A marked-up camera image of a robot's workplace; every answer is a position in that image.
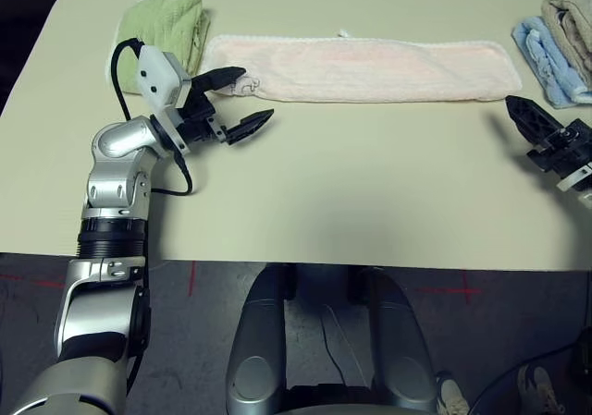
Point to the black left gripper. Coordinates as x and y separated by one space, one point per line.
199 121

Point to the grey robot right leg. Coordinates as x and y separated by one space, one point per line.
398 332

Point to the robot pelvis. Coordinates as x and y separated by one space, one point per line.
324 392

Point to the grey white bystander sneaker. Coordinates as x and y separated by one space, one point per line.
451 396
538 387

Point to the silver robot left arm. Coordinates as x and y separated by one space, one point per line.
120 140

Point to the beige folded towel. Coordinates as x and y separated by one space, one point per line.
573 22

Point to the green folded towel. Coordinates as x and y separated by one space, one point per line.
162 22

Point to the grey robot left leg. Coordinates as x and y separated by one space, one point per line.
259 332

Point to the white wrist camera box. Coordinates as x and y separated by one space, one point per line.
155 75
575 179

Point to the grey robot leg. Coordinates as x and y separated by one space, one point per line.
398 332
259 332

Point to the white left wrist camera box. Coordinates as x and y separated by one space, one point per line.
155 75

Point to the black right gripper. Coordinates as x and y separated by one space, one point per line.
566 149

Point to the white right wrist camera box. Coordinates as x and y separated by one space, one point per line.
575 179

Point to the light blue folded towel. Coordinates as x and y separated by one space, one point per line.
541 59

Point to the black foam floor mat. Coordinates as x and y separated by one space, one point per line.
23 27

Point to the pink towel with swan embroidery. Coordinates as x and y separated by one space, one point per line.
370 68

